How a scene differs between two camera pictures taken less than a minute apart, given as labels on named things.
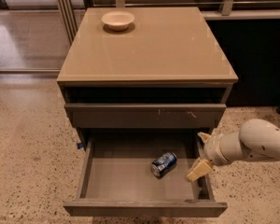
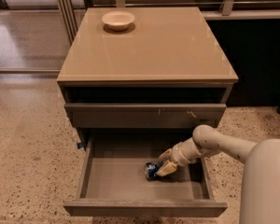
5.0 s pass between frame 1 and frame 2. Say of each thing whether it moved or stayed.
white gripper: moved
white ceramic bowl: stayed
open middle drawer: stayed
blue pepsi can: moved
